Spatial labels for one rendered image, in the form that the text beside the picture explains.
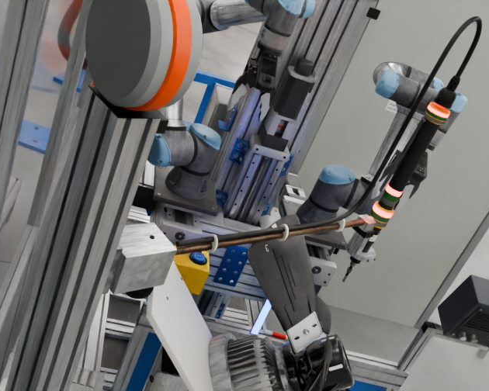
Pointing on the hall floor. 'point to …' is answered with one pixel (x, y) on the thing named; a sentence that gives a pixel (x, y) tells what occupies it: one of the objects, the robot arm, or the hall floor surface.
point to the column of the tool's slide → (81, 240)
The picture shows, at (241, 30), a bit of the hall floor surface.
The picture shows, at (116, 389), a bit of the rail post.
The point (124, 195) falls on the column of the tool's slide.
